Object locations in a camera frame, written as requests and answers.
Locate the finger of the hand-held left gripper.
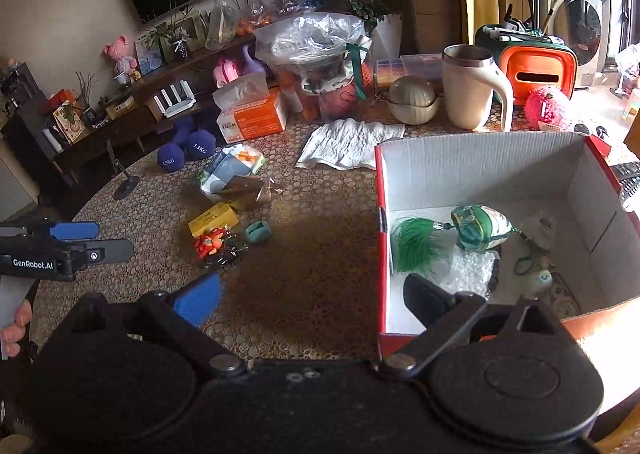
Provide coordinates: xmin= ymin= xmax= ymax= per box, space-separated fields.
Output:
xmin=47 ymin=220 xmax=100 ymax=241
xmin=82 ymin=239 xmax=135 ymax=266

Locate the brown patterned tablecloth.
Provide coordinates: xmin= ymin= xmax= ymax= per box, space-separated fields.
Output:
xmin=30 ymin=84 xmax=640 ymax=370

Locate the clear plastic storage box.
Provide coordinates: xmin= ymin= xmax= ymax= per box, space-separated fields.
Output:
xmin=372 ymin=54 xmax=446 ymax=91

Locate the framed plant picture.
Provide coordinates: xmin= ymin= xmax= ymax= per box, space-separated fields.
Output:
xmin=52 ymin=104 xmax=83 ymax=142

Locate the white mug with handle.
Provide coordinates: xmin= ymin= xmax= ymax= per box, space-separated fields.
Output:
xmin=442 ymin=45 xmax=515 ymax=132

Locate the silver washing machine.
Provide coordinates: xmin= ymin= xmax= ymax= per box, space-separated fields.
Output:
xmin=547 ymin=0 xmax=606 ymax=90

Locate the black phone stand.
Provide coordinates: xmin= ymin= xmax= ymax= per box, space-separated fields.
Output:
xmin=106 ymin=140 xmax=141 ymax=201

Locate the white bubble wrap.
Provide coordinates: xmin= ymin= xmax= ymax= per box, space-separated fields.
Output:
xmin=440 ymin=251 xmax=501 ymax=297

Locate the wooden television console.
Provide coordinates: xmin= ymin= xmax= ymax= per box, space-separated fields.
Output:
xmin=0 ymin=31 xmax=261 ymax=185

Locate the orange toy keychain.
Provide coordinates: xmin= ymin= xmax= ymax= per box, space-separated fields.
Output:
xmin=195 ymin=229 xmax=227 ymax=260

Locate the small yellow box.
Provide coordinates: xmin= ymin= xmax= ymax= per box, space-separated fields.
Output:
xmin=188 ymin=202 xmax=240 ymax=238

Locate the red cardboard box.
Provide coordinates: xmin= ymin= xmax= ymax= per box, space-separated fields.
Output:
xmin=374 ymin=131 xmax=640 ymax=365

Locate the bag of oranges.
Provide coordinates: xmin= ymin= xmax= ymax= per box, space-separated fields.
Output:
xmin=235 ymin=0 xmax=276 ymax=37

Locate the vase with dried twigs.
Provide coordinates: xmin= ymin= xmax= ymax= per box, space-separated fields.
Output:
xmin=75 ymin=71 xmax=101 ymax=130

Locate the clear plastic bag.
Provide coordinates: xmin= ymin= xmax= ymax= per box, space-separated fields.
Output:
xmin=205 ymin=0 xmax=240 ymax=51

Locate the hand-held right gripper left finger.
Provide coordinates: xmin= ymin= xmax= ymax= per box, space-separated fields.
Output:
xmin=52 ymin=273 xmax=248 ymax=379

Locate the orange tissue box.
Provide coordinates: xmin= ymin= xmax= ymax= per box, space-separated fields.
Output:
xmin=212 ymin=71 xmax=289 ymax=144

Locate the white rabbit figurine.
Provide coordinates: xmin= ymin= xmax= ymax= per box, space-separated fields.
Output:
xmin=515 ymin=239 xmax=554 ymax=295

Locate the orange and green storage case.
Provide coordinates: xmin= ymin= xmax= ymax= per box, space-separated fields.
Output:
xmin=475 ymin=24 xmax=578 ymax=105

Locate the wooden photo frame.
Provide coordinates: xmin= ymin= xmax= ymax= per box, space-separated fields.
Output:
xmin=172 ymin=16 xmax=208 ymax=52

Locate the cream round lidded bowl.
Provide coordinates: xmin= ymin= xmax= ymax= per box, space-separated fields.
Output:
xmin=387 ymin=75 xmax=442 ymax=126

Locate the small teal case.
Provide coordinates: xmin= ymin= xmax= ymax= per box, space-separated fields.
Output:
xmin=244 ymin=220 xmax=272 ymax=245

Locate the purple kettlebell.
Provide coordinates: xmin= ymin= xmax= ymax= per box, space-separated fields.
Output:
xmin=242 ymin=44 xmax=271 ymax=80

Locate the pink plush bear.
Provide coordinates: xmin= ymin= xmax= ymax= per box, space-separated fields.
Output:
xmin=104 ymin=35 xmax=138 ymax=80

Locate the small plant in dotted vase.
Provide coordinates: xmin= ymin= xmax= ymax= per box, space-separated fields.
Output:
xmin=137 ymin=0 xmax=193 ymax=60

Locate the white router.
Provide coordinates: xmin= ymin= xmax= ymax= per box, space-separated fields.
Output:
xmin=152 ymin=80 xmax=196 ymax=119

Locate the blue picture card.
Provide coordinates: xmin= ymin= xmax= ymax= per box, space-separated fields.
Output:
xmin=134 ymin=34 xmax=163 ymax=76

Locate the blue and white snack packet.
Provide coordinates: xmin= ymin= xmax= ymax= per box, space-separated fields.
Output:
xmin=198 ymin=144 xmax=266 ymax=197

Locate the green sachet with tassel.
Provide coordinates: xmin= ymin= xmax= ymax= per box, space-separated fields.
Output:
xmin=390 ymin=204 xmax=516 ymax=276

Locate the pink fluffy ball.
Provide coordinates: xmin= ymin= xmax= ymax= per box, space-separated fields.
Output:
xmin=523 ymin=86 xmax=573 ymax=131

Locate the person's left hand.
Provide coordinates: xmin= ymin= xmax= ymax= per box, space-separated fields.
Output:
xmin=0 ymin=299 xmax=34 ymax=360

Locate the white crumpled cloth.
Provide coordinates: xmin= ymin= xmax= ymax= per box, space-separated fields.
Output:
xmin=295 ymin=118 xmax=406 ymax=171

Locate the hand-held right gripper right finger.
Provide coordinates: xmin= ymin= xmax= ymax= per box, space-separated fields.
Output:
xmin=379 ymin=274 xmax=578 ymax=379

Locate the plastic wrapped gift basket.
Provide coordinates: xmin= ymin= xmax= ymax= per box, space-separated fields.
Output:
xmin=254 ymin=13 xmax=371 ymax=120

